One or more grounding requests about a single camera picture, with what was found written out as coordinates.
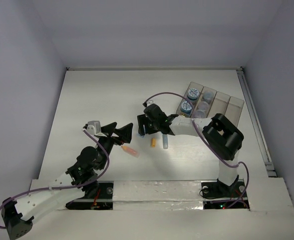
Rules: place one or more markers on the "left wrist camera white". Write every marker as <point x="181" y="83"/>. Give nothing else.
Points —
<point x="93" y="127"/>

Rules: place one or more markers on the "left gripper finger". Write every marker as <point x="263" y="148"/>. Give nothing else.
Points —
<point x="109" y="129"/>
<point x="123" y="134"/>

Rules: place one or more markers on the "clear four-compartment organizer tray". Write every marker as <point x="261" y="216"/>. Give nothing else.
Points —
<point x="222" y="103"/>

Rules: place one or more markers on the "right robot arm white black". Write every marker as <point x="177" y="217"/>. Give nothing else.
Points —
<point x="218" y="133"/>

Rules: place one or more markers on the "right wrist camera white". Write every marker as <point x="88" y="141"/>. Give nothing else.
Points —
<point x="147" y="103"/>

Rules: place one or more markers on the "small orange cap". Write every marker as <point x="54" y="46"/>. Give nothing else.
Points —
<point x="153" y="142"/>

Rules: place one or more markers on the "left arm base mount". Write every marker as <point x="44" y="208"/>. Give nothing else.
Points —
<point x="100" y="199"/>

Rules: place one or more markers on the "blue lid round jar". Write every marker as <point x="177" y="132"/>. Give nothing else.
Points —
<point x="186" y="107"/>
<point x="193" y="94"/>

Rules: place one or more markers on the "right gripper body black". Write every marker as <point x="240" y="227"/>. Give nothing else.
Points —
<point x="153" y="126"/>

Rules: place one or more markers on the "orange marker pen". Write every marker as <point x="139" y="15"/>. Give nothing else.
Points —
<point x="130" y="151"/>

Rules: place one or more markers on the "blue marker pen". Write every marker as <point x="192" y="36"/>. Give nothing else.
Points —
<point x="165" y="141"/>

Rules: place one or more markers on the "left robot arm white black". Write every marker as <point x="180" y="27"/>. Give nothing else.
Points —
<point x="20" y="212"/>

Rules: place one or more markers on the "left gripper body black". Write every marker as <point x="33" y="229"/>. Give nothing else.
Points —
<point x="110" y="136"/>

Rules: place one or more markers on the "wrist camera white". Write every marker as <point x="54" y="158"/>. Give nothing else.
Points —
<point x="147" y="103"/>
<point x="93" y="127"/>

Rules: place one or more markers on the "clear jar of clips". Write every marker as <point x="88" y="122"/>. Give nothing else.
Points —
<point x="203" y="106"/>
<point x="208" y="96"/>
<point x="200" y="114"/>

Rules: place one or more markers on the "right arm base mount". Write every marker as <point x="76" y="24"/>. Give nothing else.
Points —
<point x="218" y="196"/>

